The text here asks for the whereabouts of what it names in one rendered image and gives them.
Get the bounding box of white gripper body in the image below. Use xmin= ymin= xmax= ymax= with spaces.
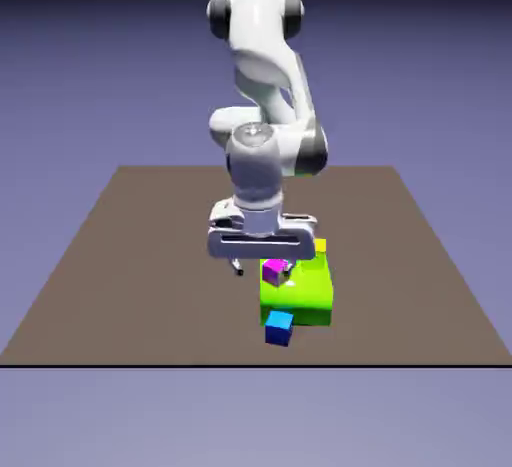
xmin=206 ymin=213 xmax=320 ymax=261

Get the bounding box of small magenta cube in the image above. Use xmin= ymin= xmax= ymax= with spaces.
xmin=261 ymin=258 xmax=292 ymax=288

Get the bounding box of small blue cube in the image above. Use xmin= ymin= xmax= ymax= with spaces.
xmin=264 ymin=310 xmax=296 ymax=348

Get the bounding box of large green box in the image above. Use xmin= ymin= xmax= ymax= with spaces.
xmin=259 ymin=252 xmax=335 ymax=328

